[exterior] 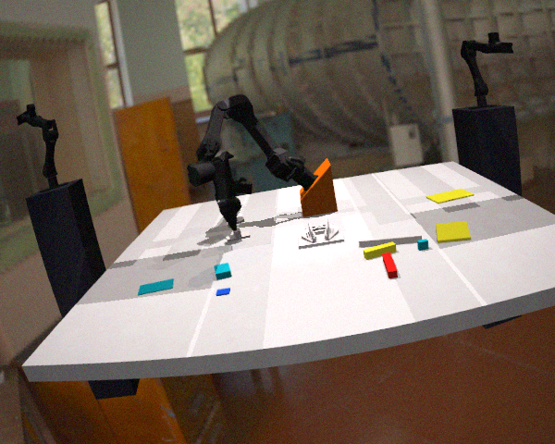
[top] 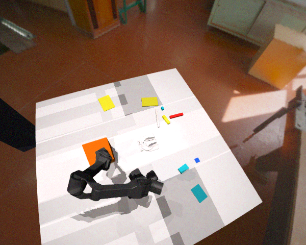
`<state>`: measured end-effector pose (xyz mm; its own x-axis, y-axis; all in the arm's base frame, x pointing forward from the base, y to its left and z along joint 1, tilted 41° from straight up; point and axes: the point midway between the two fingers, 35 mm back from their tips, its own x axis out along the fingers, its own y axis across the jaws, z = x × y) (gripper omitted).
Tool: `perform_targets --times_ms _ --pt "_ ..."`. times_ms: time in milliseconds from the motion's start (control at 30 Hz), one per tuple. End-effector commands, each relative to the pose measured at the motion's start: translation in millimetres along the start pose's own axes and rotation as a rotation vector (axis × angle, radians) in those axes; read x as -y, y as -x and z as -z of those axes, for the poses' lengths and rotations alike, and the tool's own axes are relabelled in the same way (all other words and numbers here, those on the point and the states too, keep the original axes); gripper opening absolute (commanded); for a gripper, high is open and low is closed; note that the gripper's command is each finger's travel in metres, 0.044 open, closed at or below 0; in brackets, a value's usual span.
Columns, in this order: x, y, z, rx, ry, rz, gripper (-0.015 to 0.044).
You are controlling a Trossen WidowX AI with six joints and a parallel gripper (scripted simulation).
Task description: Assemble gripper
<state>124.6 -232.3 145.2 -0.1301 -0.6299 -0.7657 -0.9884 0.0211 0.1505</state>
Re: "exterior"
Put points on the yellow rectangular block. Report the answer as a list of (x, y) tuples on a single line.
[(377, 251)]

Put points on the red rectangular bar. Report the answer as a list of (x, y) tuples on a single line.
[(390, 265)]

